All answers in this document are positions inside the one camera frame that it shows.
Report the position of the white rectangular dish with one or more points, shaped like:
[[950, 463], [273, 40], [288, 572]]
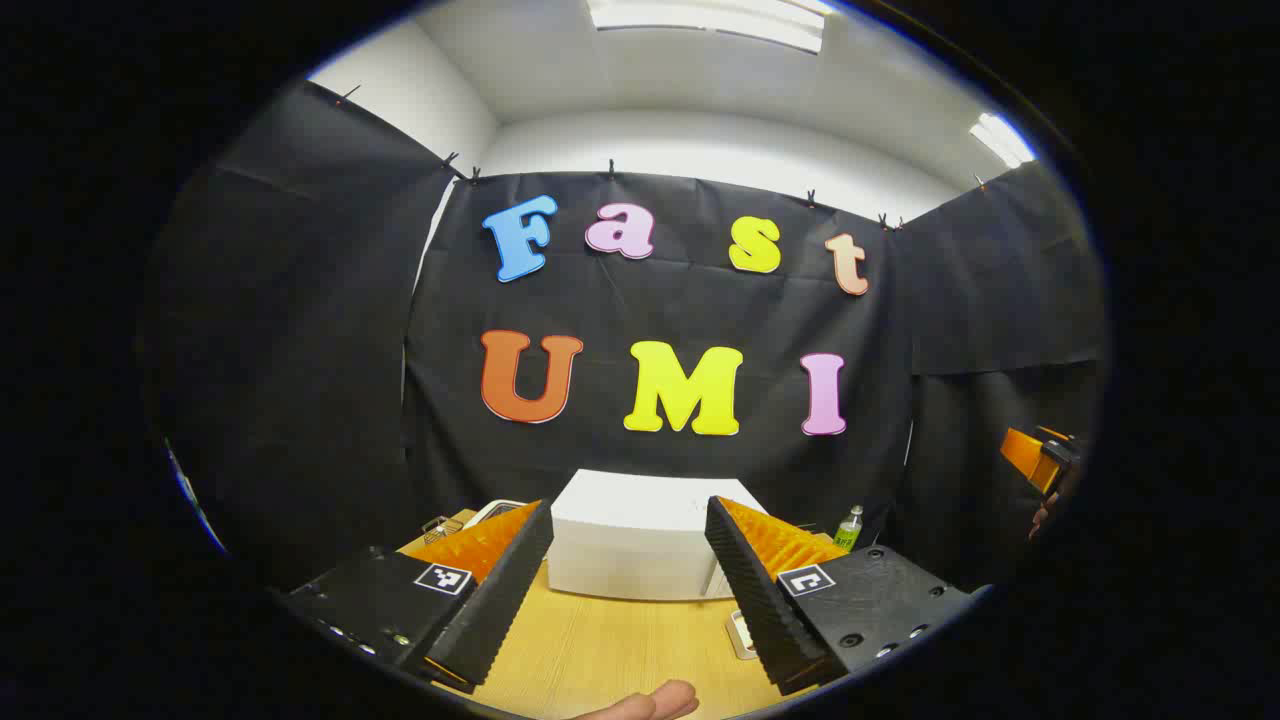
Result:
[[740, 635]]

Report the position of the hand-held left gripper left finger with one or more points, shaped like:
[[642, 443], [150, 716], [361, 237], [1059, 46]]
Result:
[[500, 600]]

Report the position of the large ceiling light panel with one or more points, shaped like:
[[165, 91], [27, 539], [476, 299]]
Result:
[[710, 18]]

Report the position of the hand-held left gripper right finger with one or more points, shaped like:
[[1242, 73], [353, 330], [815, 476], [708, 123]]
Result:
[[760, 600]]

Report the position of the green drink bottle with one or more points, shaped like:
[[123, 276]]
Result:
[[848, 530]]

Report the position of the black backdrop cloth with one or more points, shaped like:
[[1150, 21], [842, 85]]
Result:
[[300, 350]]

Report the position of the white toaster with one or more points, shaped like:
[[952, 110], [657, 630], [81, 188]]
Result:
[[495, 512]]

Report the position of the small ceiling light panel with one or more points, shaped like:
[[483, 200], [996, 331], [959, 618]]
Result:
[[1002, 140]]

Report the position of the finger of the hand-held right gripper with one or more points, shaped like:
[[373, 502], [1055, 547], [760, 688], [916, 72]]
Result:
[[1030, 460]]

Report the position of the white microwave oven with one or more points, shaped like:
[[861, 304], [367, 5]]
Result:
[[630, 540]]

